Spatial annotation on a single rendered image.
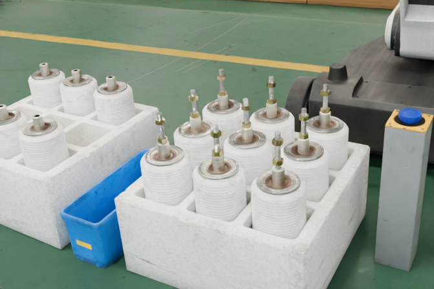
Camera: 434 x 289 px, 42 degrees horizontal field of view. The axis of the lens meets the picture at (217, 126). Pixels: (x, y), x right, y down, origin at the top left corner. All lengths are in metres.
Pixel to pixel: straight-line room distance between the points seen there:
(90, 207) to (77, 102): 0.32
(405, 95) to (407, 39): 0.18
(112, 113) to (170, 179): 0.39
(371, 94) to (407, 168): 0.43
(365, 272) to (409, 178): 0.23
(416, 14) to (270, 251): 0.82
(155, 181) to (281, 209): 0.25
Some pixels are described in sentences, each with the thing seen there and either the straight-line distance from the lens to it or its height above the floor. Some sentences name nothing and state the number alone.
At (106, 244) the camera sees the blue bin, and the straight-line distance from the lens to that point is 1.20.
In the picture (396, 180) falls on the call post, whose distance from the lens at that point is 1.09.
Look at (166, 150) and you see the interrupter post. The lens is 1.06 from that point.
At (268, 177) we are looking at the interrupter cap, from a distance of 0.99.
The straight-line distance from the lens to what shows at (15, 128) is 1.33.
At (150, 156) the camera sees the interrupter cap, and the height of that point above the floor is 0.25.
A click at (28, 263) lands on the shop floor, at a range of 1.31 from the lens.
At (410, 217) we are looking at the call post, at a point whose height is 0.13.
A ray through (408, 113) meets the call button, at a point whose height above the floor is 0.33.
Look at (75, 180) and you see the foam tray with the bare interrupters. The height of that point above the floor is 0.14.
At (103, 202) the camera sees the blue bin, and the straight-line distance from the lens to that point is 1.31.
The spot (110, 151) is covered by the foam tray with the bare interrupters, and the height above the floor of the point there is 0.15.
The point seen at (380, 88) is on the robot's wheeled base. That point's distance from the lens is 1.50.
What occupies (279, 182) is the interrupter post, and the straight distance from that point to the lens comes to 0.96.
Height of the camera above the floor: 0.78
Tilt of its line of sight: 27 degrees down
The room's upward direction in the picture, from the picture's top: 4 degrees counter-clockwise
